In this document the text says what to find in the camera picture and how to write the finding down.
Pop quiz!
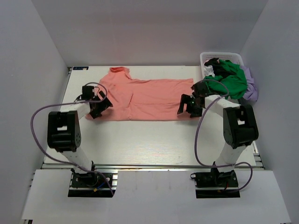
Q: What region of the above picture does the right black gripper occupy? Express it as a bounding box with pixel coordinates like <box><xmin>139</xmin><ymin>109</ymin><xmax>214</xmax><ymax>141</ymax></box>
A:
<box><xmin>178</xmin><ymin>94</ymin><xmax>203</xmax><ymax>118</ymax></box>

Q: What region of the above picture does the salmon pink t shirt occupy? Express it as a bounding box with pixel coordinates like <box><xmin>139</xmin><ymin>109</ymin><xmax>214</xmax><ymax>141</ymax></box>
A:
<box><xmin>99</xmin><ymin>67</ymin><xmax>193</xmax><ymax>121</ymax></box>

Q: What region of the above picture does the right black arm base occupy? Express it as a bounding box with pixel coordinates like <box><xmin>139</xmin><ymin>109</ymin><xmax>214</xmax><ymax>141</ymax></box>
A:
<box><xmin>190</xmin><ymin>163</ymin><xmax>240</xmax><ymax>199</ymax></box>

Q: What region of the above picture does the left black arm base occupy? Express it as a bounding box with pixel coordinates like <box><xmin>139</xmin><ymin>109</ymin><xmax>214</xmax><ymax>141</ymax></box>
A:
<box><xmin>68</xmin><ymin>168</ymin><xmax>115</xmax><ymax>198</ymax></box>

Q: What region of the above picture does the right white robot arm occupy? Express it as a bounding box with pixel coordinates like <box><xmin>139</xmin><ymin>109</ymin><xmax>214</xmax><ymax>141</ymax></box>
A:
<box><xmin>177</xmin><ymin>79</ymin><xmax>259</xmax><ymax>186</ymax></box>

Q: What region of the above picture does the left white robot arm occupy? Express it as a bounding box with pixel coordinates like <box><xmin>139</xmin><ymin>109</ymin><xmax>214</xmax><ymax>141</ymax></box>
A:
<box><xmin>47</xmin><ymin>83</ymin><xmax>113</xmax><ymax>186</ymax></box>

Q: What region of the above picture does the white t shirt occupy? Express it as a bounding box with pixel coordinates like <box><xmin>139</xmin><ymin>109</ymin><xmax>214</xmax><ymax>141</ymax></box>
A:
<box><xmin>203</xmin><ymin>65</ymin><xmax>215</xmax><ymax>77</ymax></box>

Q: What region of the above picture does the black t shirt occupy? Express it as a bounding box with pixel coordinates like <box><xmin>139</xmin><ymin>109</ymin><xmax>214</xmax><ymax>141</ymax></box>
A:
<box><xmin>204</xmin><ymin>58</ymin><xmax>236</xmax><ymax>78</ymax></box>

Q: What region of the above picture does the blue table label sticker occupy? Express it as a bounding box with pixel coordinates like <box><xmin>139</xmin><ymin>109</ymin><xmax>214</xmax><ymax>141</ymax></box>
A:
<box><xmin>72</xmin><ymin>66</ymin><xmax>89</xmax><ymax>70</ymax></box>

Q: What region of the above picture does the green t shirt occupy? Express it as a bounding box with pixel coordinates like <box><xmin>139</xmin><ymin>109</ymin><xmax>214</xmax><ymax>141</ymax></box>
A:
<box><xmin>204</xmin><ymin>59</ymin><xmax>247</xmax><ymax>100</ymax></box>

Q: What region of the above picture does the lavender t shirt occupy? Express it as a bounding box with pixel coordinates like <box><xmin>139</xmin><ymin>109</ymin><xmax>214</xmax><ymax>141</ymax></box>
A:
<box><xmin>240</xmin><ymin>65</ymin><xmax>258</xmax><ymax>102</ymax></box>

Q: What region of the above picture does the white plastic laundry basket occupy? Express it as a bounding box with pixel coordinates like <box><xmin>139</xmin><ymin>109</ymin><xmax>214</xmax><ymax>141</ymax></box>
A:
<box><xmin>200</xmin><ymin>52</ymin><xmax>244</xmax><ymax>75</ymax></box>

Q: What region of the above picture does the aluminium table edge rail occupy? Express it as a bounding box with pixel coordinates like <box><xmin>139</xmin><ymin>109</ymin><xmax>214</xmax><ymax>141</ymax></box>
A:
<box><xmin>42</xmin><ymin>164</ymin><xmax>264</xmax><ymax>171</ymax></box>

